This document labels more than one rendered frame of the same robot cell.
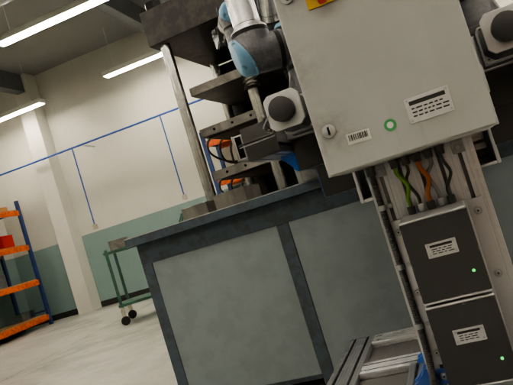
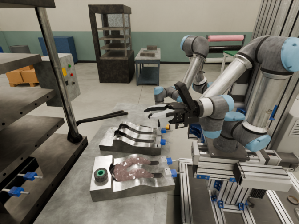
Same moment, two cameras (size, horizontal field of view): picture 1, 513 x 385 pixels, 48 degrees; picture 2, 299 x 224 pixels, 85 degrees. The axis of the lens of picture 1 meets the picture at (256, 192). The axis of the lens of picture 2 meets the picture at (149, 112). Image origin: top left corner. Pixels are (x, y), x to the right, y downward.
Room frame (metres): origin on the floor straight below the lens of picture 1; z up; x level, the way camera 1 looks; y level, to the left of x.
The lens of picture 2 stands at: (2.39, 0.44, 1.74)
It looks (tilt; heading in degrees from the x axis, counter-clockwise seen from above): 30 degrees down; 258
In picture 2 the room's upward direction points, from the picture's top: straight up
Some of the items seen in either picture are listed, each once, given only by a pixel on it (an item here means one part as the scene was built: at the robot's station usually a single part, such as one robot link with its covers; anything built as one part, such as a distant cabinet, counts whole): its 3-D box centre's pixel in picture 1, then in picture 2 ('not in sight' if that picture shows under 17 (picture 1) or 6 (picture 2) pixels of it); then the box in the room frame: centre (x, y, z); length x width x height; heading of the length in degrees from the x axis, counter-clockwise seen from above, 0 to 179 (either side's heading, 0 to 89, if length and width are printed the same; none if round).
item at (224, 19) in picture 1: (230, 15); (217, 105); (1.99, -0.09, 1.43); 0.11 x 0.08 x 0.09; 7
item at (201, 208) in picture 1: (202, 210); not in sight; (2.66, 0.26, 0.83); 0.17 x 0.13 x 0.06; 160
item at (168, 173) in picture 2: not in sight; (174, 173); (2.08, -0.26, 0.85); 0.13 x 0.05 x 0.05; 177
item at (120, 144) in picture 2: not in sight; (132, 136); (2.31, -0.68, 0.87); 0.50 x 0.26 x 0.14; 160
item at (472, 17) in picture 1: (474, 14); not in sight; (1.59, -0.73, 1.09); 0.15 x 0.15 x 0.10
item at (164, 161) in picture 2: not in sight; (170, 161); (2.07, -0.36, 0.85); 0.13 x 0.05 x 0.05; 177
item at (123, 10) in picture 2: not in sight; (116, 44); (2.26, -5.31, 1.03); 1.54 x 0.94 x 2.06; 75
